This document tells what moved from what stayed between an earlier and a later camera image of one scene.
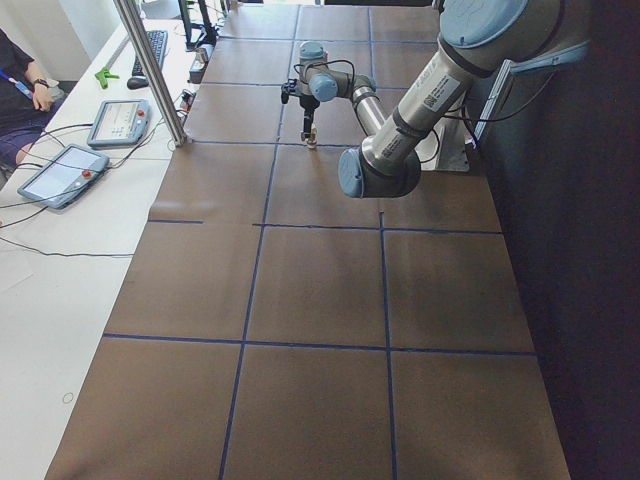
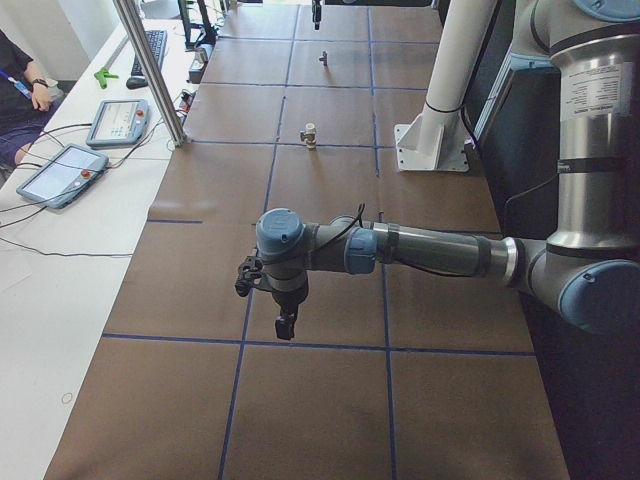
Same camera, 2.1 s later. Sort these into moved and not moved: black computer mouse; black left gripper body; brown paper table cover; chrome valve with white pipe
Moved: black left gripper body
Not moved: chrome valve with white pipe; brown paper table cover; black computer mouse
